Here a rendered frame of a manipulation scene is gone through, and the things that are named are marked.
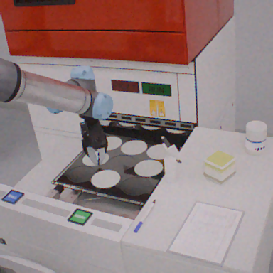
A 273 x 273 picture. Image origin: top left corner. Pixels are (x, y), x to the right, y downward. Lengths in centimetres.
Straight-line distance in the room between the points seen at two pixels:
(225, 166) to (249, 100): 194
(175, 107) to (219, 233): 61
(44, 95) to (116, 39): 53
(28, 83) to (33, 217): 45
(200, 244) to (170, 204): 19
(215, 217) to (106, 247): 31
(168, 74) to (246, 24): 150
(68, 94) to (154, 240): 44
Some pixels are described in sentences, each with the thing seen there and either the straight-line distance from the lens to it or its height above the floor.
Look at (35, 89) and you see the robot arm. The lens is 96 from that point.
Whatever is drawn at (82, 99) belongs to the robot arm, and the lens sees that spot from 108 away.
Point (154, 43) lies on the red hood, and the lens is 138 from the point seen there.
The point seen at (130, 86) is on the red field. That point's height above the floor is 110.
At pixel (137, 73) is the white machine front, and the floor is 116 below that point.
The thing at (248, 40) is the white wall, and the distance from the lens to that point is 291.
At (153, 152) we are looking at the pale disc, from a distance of 150.
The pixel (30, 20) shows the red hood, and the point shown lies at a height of 138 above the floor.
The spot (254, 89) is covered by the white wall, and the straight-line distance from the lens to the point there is 304.
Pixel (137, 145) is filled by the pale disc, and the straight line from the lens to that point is 155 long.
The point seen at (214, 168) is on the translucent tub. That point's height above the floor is 102.
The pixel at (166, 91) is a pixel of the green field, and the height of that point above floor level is 110.
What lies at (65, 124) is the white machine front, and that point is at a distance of 182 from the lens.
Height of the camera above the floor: 171
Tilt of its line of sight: 30 degrees down
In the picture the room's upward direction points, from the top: 7 degrees counter-clockwise
